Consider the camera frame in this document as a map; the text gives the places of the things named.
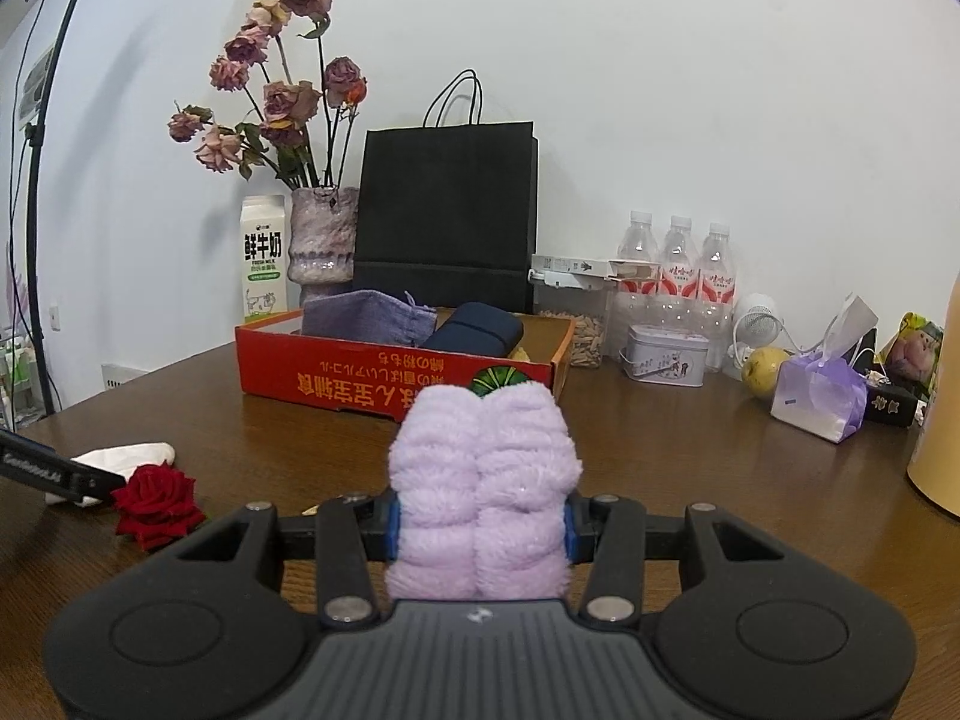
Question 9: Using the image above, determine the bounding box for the dried rose bouquet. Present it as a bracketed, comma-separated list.
[166, 0, 370, 190]

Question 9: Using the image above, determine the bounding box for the white cloth piece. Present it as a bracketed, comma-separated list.
[44, 442, 176, 507]

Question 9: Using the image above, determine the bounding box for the water bottle middle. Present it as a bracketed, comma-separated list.
[658, 216, 700, 330]

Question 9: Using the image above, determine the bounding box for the black light stand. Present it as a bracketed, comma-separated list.
[25, 0, 78, 416]

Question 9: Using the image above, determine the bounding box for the colourful snack packet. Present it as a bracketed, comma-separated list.
[878, 312, 944, 400]

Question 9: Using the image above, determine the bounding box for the clear jar with oats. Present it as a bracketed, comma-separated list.
[529, 268, 608, 369]

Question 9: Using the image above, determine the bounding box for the red rose flower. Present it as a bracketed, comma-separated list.
[112, 463, 206, 553]

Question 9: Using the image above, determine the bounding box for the white square tin box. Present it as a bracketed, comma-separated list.
[620, 325, 709, 388]

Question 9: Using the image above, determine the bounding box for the small black box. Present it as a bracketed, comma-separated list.
[864, 383, 918, 427]

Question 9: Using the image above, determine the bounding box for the black paper bag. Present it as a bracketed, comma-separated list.
[353, 68, 539, 314]

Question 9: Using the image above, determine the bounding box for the purple drawstring pouch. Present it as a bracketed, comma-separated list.
[301, 289, 436, 348]

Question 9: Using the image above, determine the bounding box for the white round device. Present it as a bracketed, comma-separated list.
[729, 293, 784, 371]

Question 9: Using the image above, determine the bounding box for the water bottle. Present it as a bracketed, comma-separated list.
[658, 216, 700, 330]
[698, 223, 737, 371]
[607, 210, 659, 359]

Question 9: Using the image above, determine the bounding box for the white green milk carton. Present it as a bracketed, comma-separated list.
[239, 195, 288, 322]

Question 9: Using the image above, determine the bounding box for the flat white carton box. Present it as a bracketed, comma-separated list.
[530, 254, 659, 281]

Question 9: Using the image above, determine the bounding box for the pink textured vase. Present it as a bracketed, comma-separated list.
[288, 187, 358, 304]

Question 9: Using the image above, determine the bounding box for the water bottle left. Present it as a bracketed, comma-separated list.
[607, 210, 659, 359]

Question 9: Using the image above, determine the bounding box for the purple tissue pack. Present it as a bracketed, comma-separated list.
[770, 294, 877, 444]

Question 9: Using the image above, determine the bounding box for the beige cup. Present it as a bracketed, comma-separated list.
[907, 380, 960, 518]

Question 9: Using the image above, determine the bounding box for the orange cardboard box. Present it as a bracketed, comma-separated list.
[235, 310, 574, 421]

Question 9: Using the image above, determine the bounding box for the lilac fluffy towel roll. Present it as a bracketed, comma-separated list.
[386, 380, 583, 601]

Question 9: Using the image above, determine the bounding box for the dark navy case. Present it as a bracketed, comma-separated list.
[420, 302, 524, 358]

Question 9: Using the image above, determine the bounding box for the water bottle right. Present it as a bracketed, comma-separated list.
[698, 223, 737, 371]

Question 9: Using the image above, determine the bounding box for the yellow green apple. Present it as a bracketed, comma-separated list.
[740, 346, 791, 401]

